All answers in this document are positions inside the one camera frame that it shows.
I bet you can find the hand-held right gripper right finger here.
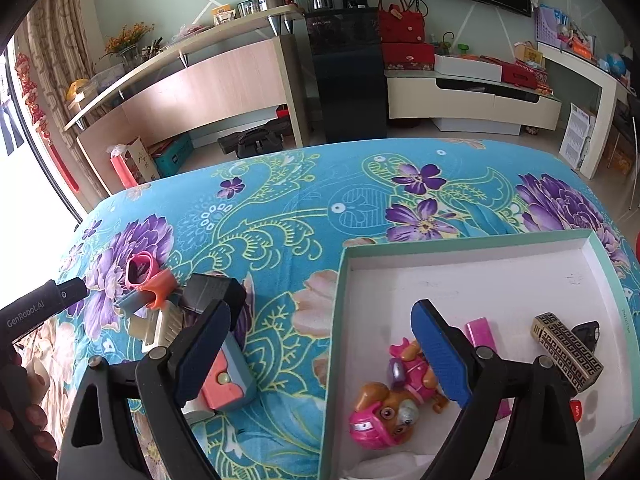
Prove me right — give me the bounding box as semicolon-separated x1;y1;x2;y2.
410;299;593;480

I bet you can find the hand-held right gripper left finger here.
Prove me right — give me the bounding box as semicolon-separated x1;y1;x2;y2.
56;299;233;480

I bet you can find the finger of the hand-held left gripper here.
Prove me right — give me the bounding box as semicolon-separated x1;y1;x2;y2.
54;275;92;306

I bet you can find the blue and pink box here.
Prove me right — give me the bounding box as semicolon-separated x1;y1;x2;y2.
200;332;258;411

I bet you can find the magenta bar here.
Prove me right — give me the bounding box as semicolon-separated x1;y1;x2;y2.
464;317;513;421

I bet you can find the white hair clip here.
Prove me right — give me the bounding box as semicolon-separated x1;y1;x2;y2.
127;305;188;353

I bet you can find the black square box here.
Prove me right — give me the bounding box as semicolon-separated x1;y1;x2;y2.
179;273;248;331

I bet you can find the pink dog toy figure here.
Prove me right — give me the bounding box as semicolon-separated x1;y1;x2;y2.
348;339;451;448

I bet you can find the orange plastic clip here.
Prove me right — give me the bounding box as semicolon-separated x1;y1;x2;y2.
140;269;176;311

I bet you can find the teal cardboard box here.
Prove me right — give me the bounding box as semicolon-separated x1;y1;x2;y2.
320;229;640;480

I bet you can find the gold black patterned box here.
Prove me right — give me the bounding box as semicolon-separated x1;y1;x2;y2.
530;312;605;395

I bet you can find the black toy car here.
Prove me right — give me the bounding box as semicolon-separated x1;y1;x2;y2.
570;320;601;353

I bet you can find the person's left hand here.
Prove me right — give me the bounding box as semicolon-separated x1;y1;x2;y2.
0;372;51;438

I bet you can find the teal plastic crate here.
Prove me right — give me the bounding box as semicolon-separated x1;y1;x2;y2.
152;132;195;178

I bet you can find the red hanging decoration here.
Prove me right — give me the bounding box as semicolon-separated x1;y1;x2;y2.
14;52;81;193

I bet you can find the black foot stepper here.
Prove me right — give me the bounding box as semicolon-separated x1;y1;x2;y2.
217;120;293;160

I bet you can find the wooden counter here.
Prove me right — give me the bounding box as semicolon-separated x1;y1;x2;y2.
62;4;311;196

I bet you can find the patterned curtain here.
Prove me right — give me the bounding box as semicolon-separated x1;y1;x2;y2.
25;0;131;196

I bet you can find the orange flower bouquet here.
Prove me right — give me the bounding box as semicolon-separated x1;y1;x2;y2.
102;22;156;68

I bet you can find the white desk calendar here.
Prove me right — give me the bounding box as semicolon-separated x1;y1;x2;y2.
559;103;597;171

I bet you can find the cream television stand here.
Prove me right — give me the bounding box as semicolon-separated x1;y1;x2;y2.
385;67;563;136

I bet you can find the white flat box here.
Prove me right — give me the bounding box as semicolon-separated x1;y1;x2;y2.
434;53;503;83

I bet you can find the red flat box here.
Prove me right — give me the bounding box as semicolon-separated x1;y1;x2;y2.
501;60;551;88

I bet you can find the black water dispenser cabinet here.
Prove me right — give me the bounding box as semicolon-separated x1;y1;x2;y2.
301;0;388;143

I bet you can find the white desk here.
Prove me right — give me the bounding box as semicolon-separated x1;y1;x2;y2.
537;42;633;181

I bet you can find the red gift box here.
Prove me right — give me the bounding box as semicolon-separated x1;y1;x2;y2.
381;42;436;72

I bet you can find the red handbag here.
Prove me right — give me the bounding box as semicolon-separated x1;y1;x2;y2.
377;0;426;45

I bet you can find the blue globe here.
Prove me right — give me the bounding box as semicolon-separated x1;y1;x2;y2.
602;52;628;76

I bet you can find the purple basket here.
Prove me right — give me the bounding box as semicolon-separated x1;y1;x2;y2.
534;5;598;53

